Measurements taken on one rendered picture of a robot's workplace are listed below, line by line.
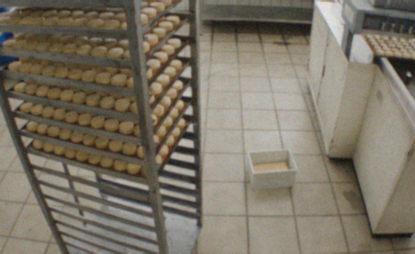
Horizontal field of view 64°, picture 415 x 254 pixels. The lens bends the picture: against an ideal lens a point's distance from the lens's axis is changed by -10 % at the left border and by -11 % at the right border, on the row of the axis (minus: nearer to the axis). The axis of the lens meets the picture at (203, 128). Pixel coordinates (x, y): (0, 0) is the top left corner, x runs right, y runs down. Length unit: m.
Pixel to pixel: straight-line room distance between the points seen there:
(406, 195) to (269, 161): 1.02
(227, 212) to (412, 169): 1.14
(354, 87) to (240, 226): 1.12
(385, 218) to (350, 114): 0.74
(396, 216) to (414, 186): 0.24
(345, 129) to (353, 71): 0.44
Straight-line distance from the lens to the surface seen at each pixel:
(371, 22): 2.34
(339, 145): 2.66
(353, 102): 2.47
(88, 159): 1.46
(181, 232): 2.05
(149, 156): 1.16
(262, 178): 2.42
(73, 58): 1.14
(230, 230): 2.25
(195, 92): 1.51
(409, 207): 2.21
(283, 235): 2.26
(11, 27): 1.27
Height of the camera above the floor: 1.77
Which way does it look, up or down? 36 degrees down
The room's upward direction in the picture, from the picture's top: 1 degrees counter-clockwise
